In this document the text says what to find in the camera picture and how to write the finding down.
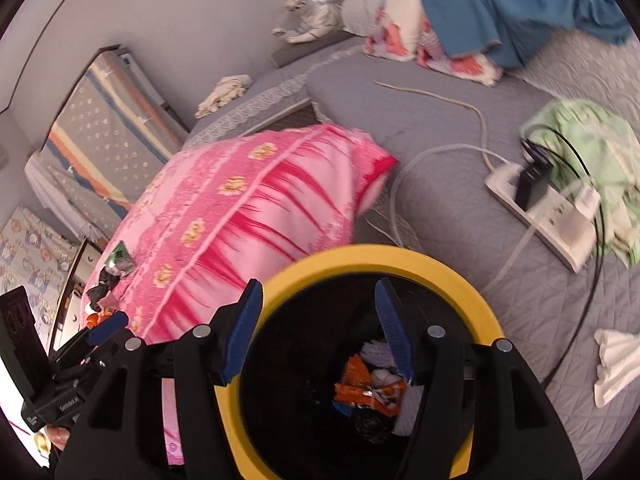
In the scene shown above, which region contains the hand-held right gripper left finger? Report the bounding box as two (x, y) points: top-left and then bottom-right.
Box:
(54, 279), (264, 480)

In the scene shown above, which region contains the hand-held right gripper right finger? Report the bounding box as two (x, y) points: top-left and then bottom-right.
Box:
(374, 278), (583, 480)

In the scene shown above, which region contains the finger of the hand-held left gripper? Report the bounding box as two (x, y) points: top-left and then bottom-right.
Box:
(86, 311), (130, 347)
(50, 330), (126, 386)

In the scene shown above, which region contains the small black plastic bag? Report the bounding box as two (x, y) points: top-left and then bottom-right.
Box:
(85, 270), (123, 311)

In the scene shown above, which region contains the orange snack wrapper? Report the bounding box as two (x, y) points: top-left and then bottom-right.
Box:
(334, 354), (408, 416)

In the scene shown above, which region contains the green silver wrapper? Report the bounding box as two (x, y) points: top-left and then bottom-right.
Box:
(105, 241), (135, 276)

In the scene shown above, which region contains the yellow rimmed black bin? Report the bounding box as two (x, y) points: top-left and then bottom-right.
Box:
(212, 244), (506, 480)

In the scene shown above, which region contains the long knotted black plastic bag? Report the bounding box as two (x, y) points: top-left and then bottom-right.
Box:
(352, 402), (396, 443)

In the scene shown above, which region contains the person's left hand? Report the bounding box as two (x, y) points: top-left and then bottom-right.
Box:
(44, 426), (72, 455)

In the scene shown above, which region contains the white TV cabinet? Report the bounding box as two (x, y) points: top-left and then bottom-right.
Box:
(47, 237), (108, 356)

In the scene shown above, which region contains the cartoon printed cloth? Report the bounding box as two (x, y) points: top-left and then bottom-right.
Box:
(0, 205), (81, 331)

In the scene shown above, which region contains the pink floral blanket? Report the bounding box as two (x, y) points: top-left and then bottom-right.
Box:
(80, 122), (401, 466)

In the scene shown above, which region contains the grey bed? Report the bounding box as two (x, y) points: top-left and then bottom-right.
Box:
(182, 25), (640, 461)

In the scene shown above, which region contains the white draped cloth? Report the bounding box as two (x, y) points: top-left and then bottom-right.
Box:
(24, 152), (126, 241)

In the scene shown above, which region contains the white power strip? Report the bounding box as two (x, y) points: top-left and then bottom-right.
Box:
(485, 160), (601, 273)

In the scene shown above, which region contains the black power adapter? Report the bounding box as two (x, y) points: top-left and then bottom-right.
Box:
(515, 157), (555, 211)

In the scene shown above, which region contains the white crumpled cloth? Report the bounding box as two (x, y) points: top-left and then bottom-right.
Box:
(592, 328), (640, 408)

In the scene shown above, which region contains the white charger plug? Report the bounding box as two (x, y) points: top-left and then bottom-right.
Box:
(565, 182), (601, 221)

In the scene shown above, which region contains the cream cloth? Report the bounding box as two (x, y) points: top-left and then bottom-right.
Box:
(194, 74), (253, 119)

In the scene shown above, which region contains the grey bolster pillow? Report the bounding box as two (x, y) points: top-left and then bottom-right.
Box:
(270, 30), (351, 68)

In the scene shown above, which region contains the baby print pillow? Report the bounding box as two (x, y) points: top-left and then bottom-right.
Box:
(415, 15), (505, 87)
(362, 0), (426, 58)

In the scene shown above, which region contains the green cloth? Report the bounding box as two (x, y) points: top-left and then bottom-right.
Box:
(520, 99), (640, 266)

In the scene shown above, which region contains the white tiger plush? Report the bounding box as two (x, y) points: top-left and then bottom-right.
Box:
(271, 0), (346, 44)

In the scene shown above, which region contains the white lace cushion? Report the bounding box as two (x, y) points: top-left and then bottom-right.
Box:
(342, 0), (396, 36)

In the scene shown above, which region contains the blue curtain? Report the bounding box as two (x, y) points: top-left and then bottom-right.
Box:
(367, 0), (633, 68)

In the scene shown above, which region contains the white power cable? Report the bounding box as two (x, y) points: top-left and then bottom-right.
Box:
(387, 144), (541, 291)

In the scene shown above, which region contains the black cable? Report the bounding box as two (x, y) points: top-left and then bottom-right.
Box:
(520, 125), (608, 391)

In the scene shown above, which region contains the beige cable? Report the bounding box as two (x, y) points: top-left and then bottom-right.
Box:
(372, 52), (511, 171)

